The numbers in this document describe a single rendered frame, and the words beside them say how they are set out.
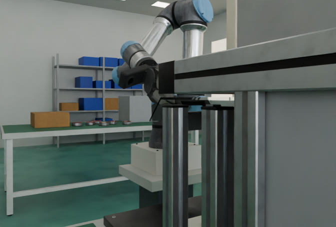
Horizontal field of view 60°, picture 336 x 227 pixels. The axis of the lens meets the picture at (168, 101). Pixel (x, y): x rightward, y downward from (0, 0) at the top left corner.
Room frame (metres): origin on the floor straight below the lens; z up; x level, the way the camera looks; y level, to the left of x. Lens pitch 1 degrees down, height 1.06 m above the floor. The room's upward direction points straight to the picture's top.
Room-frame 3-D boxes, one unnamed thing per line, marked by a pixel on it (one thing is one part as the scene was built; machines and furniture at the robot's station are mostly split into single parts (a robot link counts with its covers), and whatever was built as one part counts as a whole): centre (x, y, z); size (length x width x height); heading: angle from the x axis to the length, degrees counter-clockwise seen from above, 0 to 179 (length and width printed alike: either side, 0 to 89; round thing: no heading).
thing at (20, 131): (3.50, 0.74, 0.38); 2.20 x 0.90 x 0.75; 121
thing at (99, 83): (6.89, 1.60, 1.37); 0.42 x 0.36 x 0.18; 33
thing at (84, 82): (6.69, 1.94, 1.41); 0.42 x 0.28 x 0.26; 33
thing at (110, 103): (7.00, 1.44, 0.92); 0.40 x 0.36 x 0.28; 31
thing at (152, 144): (1.31, 0.01, 0.90); 0.15 x 0.15 x 0.10
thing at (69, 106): (6.52, 2.24, 0.87); 0.40 x 0.36 x 0.17; 31
